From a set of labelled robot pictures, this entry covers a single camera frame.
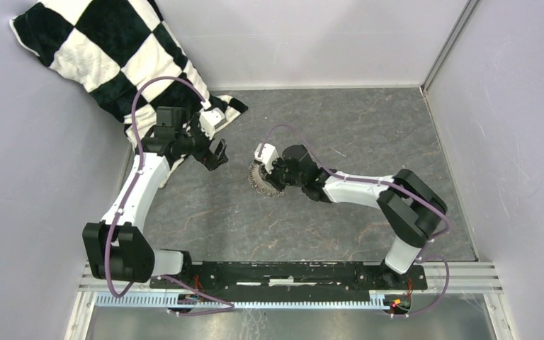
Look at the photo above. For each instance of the toothed cable duct strip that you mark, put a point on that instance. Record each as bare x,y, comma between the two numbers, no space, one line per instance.
179,301

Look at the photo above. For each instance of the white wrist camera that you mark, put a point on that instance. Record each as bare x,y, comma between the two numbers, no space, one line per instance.
210,121
265,154

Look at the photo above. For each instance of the aluminium frame rail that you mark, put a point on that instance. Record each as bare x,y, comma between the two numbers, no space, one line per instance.
464,278

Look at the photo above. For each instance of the keyring loop with red tag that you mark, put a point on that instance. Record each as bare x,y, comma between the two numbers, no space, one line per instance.
256,179

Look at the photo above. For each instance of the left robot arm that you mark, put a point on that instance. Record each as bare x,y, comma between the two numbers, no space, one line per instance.
115,246

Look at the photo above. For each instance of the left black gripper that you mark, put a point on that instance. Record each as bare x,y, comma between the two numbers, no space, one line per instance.
211,161

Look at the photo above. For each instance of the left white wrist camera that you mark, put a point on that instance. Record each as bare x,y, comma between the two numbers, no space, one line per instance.
210,121

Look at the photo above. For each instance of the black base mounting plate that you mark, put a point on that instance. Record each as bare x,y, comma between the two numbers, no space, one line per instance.
299,281

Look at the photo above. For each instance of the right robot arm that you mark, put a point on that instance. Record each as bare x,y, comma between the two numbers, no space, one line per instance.
412,209

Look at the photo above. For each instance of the black white checkered cloth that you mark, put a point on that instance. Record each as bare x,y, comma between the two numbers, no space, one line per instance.
124,55

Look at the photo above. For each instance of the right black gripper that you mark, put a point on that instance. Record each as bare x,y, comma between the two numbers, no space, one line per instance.
270,178

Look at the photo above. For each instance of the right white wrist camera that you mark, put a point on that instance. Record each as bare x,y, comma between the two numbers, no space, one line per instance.
265,154

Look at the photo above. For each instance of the corner aluminium profile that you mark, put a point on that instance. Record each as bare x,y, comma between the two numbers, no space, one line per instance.
457,30

